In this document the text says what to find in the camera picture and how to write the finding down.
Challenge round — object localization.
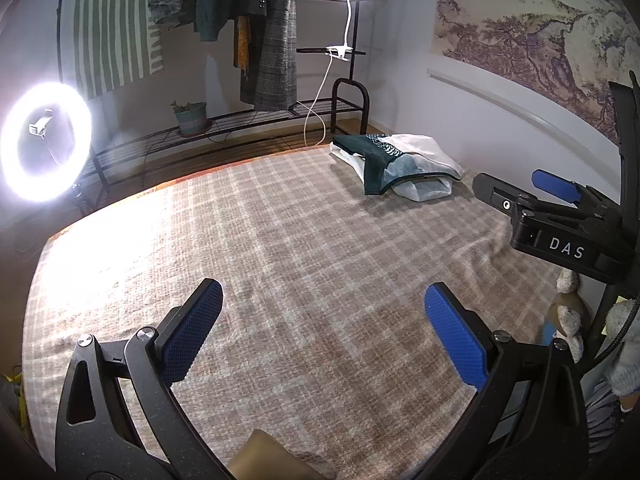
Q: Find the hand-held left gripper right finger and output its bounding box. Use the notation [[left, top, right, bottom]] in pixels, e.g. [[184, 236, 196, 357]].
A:
[[400, 282, 592, 480]]

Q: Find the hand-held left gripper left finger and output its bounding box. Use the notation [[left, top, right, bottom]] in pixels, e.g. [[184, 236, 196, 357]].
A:
[[55, 278, 232, 480]]

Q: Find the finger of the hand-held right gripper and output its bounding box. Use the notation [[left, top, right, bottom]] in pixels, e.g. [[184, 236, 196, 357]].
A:
[[531, 169, 622, 209], [472, 172, 534, 216]]

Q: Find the white green printed garment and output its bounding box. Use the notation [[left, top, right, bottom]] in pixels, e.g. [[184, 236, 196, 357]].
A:
[[329, 132, 463, 203]]

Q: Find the black metal clothes rack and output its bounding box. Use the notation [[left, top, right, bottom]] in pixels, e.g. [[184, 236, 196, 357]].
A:
[[55, 0, 372, 206]]

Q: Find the person's right hand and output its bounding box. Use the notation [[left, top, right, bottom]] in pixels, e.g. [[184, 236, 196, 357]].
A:
[[602, 300, 640, 397]]

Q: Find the stuffed toy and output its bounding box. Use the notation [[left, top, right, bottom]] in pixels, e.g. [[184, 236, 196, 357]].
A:
[[542, 267, 593, 363]]

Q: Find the white headboard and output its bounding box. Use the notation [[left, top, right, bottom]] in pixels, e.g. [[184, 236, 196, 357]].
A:
[[425, 67, 621, 197]]

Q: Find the beige plaid blanket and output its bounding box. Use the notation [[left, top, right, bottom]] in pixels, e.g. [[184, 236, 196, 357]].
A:
[[22, 147, 568, 480]]

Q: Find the tan cloth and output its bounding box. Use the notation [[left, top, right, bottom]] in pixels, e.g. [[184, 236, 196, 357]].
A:
[[234, 429, 323, 480]]

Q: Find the striped grey clothing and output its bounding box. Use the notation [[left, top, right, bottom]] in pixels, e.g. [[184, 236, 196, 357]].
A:
[[584, 379, 622, 467]]

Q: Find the yellow object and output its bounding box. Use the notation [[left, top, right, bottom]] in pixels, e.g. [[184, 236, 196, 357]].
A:
[[0, 367, 28, 427]]

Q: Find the potted plant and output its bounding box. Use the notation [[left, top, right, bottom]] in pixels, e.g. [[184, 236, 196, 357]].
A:
[[171, 100, 208, 136]]

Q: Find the grey plaid coat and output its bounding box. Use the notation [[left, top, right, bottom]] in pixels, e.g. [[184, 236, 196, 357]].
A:
[[239, 0, 312, 111]]

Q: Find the yellow scarf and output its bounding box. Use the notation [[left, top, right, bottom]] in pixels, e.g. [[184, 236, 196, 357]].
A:
[[233, 15, 251, 72]]

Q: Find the dark green hanging garment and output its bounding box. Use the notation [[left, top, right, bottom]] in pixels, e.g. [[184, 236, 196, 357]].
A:
[[192, 0, 239, 43]]

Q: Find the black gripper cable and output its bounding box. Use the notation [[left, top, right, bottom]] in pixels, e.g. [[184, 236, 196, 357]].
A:
[[590, 297, 640, 361]]

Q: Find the landscape wall mural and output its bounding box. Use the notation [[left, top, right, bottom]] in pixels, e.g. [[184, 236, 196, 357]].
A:
[[434, 0, 640, 143]]

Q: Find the white lamp cable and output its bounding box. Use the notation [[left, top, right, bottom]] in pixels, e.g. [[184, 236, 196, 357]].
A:
[[289, 55, 335, 148]]

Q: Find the ring light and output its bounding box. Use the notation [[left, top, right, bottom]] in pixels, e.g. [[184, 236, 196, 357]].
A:
[[0, 81, 93, 205]]

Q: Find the green striped wall hanging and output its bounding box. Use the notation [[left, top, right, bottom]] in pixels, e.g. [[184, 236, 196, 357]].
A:
[[72, 0, 166, 99]]

